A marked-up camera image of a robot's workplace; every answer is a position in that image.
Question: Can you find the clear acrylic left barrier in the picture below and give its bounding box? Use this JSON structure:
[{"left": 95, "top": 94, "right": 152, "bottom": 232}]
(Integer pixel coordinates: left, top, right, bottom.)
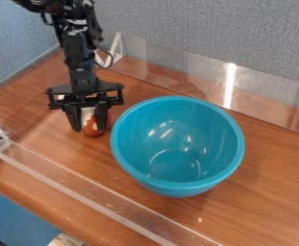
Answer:
[{"left": 0, "top": 44, "right": 57, "bottom": 86}]

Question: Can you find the blue plastic bowl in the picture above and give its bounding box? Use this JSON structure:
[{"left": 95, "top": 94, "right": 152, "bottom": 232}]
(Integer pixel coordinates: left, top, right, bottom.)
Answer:
[{"left": 111, "top": 96, "right": 246, "bottom": 198}]

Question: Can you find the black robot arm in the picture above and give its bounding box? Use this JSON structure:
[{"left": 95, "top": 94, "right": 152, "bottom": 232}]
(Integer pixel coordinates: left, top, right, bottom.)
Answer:
[{"left": 12, "top": 0, "right": 123, "bottom": 133}]

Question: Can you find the clear acrylic back barrier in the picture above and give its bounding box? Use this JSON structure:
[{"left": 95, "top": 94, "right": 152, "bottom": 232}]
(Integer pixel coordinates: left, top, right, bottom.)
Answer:
[{"left": 113, "top": 34, "right": 299, "bottom": 133}]

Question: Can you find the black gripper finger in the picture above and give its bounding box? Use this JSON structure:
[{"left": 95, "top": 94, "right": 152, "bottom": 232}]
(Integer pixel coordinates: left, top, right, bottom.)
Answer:
[
  {"left": 63, "top": 105, "right": 83, "bottom": 132},
  {"left": 95, "top": 103, "right": 109, "bottom": 132}
]

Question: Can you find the black cable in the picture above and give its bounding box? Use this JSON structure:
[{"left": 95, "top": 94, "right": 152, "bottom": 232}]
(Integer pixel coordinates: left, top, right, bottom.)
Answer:
[{"left": 91, "top": 47, "right": 116, "bottom": 70}]

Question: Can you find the brown white toy mushroom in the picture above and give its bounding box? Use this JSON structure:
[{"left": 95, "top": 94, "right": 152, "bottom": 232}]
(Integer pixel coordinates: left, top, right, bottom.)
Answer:
[{"left": 81, "top": 108, "right": 103, "bottom": 136}]

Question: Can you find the clear acrylic front barrier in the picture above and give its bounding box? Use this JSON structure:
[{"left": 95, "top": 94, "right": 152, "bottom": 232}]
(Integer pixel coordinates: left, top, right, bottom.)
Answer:
[{"left": 0, "top": 139, "right": 221, "bottom": 246}]

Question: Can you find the clear acrylic barrier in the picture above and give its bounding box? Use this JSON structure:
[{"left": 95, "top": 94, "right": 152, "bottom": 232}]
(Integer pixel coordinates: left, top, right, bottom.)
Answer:
[
  {"left": 113, "top": 34, "right": 299, "bottom": 133},
  {"left": 0, "top": 44, "right": 57, "bottom": 86},
  {"left": 0, "top": 139, "right": 221, "bottom": 246}
]

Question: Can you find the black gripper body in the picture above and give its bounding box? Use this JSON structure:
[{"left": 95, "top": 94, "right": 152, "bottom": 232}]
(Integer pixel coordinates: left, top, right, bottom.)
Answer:
[{"left": 45, "top": 65, "right": 125, "bottom": 111}]

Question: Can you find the clear triangular corner bracket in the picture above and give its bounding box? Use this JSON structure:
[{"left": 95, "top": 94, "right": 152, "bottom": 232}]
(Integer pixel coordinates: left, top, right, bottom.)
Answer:
[{"left": 95, "top": 32, "right": 124, "bottom": 69}]

